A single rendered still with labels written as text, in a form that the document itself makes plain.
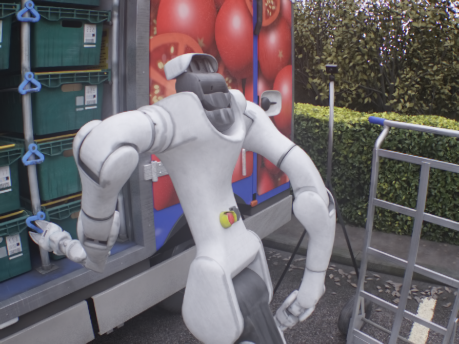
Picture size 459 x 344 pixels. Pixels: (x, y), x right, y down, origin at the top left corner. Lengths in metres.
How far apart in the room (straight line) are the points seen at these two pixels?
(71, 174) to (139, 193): 0.32
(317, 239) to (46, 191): 1.09
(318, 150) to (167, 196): 2.04
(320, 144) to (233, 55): 1.64
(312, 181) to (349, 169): 2.53
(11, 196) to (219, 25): 1.35
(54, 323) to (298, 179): 1.12
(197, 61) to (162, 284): 1.35
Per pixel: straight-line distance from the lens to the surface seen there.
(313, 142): 3.60
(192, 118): 0.77
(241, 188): 2.38
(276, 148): 1.00
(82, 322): 1.72
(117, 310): 1.83
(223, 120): 0.81
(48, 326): 1.63
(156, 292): 1.98
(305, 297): 1.11
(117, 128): 0.70
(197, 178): 0.82
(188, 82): 0.81
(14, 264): 1.64
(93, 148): 0.71
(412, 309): 2.66
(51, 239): 1.39
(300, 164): 0.99
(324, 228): 1.01
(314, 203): 0.98
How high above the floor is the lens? 1.38
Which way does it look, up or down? 13 degrees down
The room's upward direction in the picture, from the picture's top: straight up
